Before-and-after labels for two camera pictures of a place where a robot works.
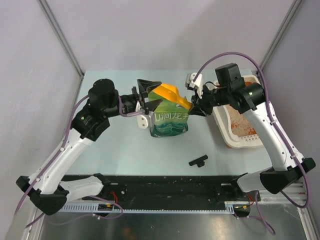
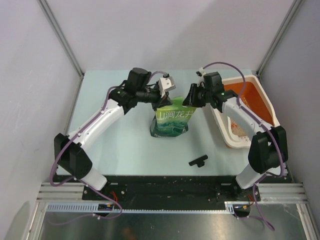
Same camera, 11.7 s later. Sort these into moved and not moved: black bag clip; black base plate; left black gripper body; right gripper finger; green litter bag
Moved: right gripper finger; left black gripper body
Not moved: black bag clip; black base plate; green litter bag
